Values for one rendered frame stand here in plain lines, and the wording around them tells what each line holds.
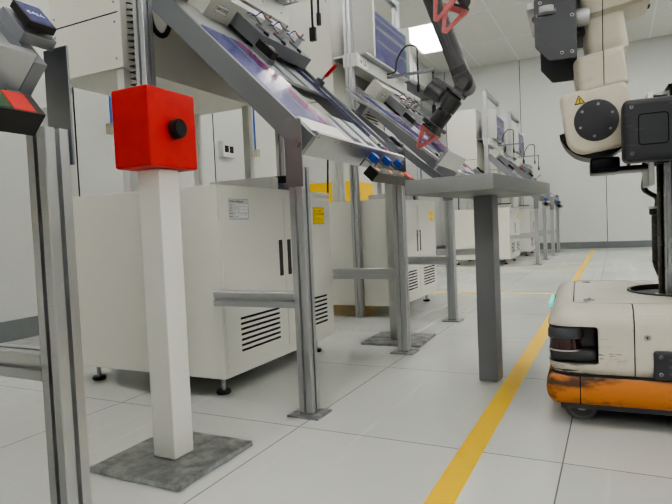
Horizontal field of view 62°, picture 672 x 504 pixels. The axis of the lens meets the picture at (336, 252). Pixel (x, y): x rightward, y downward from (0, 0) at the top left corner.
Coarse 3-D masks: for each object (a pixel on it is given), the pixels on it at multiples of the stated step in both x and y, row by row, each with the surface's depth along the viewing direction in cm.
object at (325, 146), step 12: (312, 144) 146; (324, 144) 151; (336, 144) 156; (348, 144) 162; (360, 144) 168; (312, 156) 151; (324, 156) 156; (336, 156) 162; (348, 156) 168; (360, 156) 174; (396, 156) 197
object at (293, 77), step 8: (176, 0) 170; (184, 8) 169; (192, 8) 177; (192, 16) 167; (200, 16) 175; (200, 24) 166; (208, 24) 173; (216, 24) 182; (224, 32) 180; (232, 32) 189; (240, 40) 187; (280, 64) 200; (288, 64) 211; (280, 72) 188; (288, 72) 198; (296, 72) 209; (288, 80) 187; (296, 80) 196; (304, 80) 207; (296, 88) 208; (304, 88) 197; (312, 88) 204; (304, 96) 209
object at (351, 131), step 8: (320, 112) 179; (328, 120) 177; (336, 120) 186; (344, 120) 194; (344, 128) 184; (352, 128) 192; (352, 136) 181; (360, 136) 191; (368, 144) 188; (376, 144) 198
